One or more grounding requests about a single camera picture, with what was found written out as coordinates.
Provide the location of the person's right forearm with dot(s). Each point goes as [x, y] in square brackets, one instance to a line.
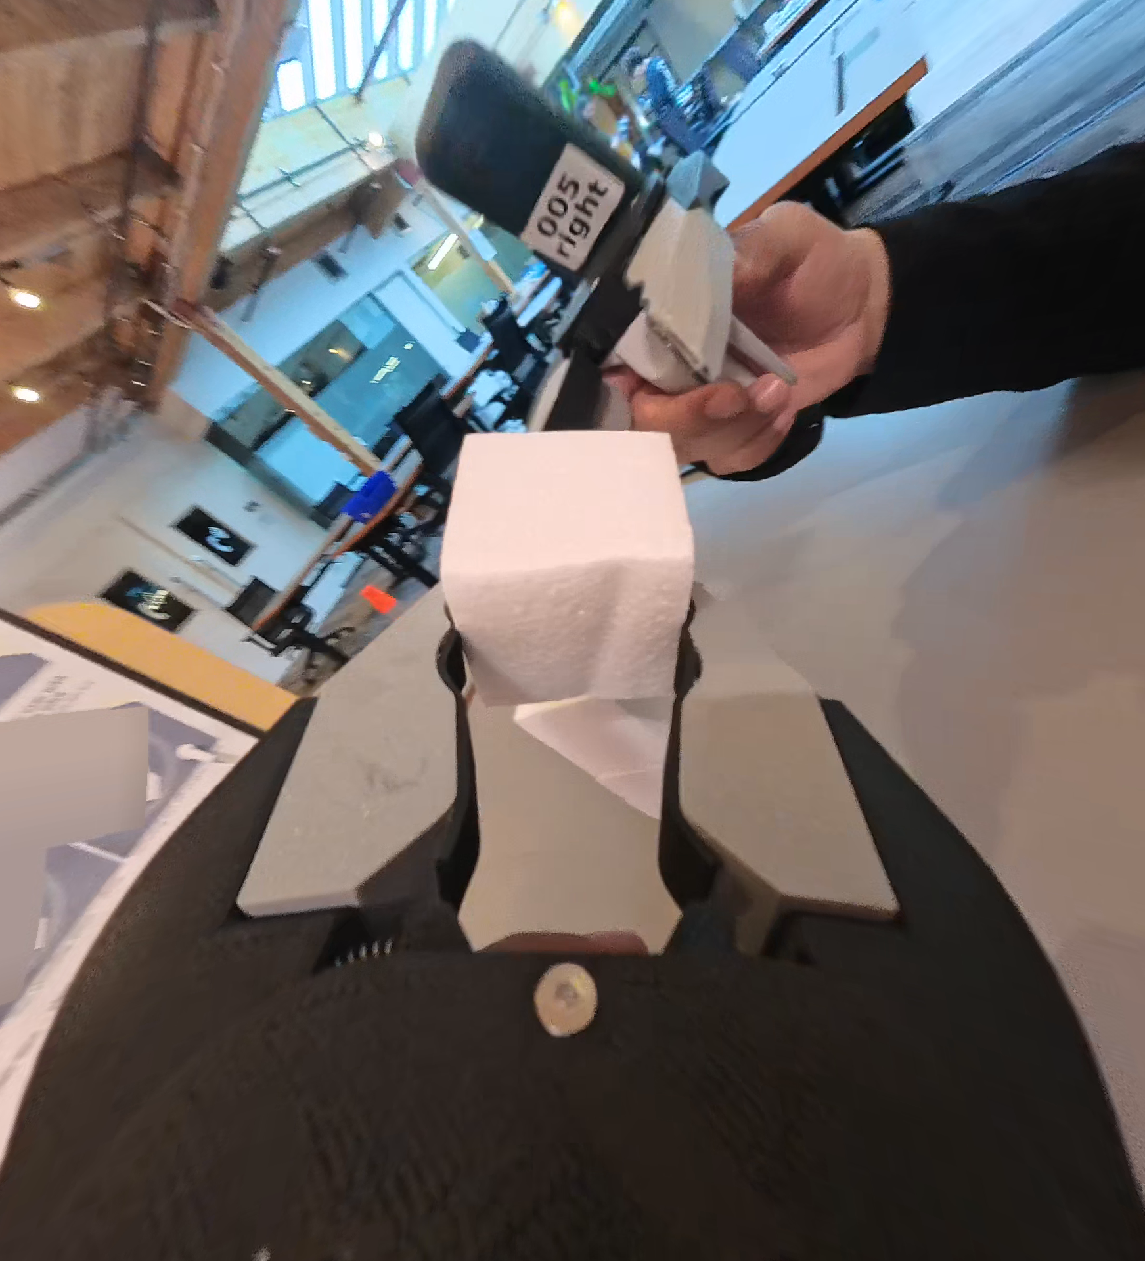
[1046, 265]

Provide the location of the black office chair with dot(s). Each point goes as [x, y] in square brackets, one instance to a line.
[430, 423]

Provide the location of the blue storage bin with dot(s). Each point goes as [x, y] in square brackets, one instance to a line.
[371, 495]

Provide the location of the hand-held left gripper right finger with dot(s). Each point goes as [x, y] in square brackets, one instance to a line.
[779, 788]

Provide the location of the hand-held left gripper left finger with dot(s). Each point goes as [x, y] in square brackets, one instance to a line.
[366, 788]

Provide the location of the person's right hand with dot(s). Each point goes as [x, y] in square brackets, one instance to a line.
[819, 296]

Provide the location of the printed instruction sheet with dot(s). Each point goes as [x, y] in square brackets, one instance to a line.
[1, 630]

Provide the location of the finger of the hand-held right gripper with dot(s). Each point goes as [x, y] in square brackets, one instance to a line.
[573, 394]

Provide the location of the wood-edged background desk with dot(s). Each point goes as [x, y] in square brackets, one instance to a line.
[810, 98]

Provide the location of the orange traffic cone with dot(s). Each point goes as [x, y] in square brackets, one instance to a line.
[377, 596]

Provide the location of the white hard foam cube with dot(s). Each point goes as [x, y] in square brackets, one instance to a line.
[622, 738]
[573, 551]

